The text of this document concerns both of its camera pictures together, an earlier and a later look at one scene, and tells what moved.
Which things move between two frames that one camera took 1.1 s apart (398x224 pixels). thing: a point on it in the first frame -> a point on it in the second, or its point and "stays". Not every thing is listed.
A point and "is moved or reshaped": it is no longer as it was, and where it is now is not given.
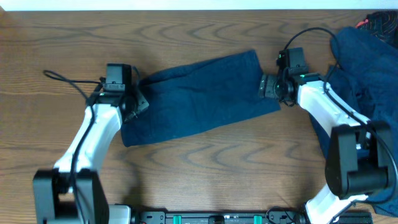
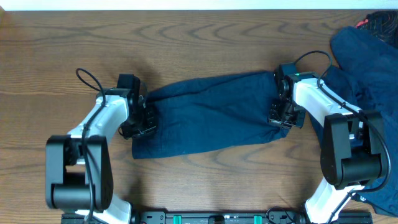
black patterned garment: x=384 y=24 stays
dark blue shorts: x=197 y=96 is moved or reshaped
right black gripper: x=265 y=87 -> x=273 y=118
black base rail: x=237 y=218 stays
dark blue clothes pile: x=363 y=73 stays
